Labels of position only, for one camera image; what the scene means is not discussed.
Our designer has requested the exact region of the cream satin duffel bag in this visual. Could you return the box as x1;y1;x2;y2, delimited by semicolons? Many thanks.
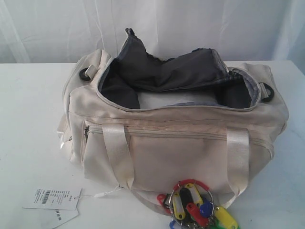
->
57;28;289;214

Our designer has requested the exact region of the white brand hang tag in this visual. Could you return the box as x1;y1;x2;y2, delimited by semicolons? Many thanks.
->
41;209;79;229

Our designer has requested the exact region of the white barcode hang tag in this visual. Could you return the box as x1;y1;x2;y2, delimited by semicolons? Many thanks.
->
22;187;82;210

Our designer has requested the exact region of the colourful key tag bunch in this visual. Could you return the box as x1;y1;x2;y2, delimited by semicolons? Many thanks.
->
157;179;240;229

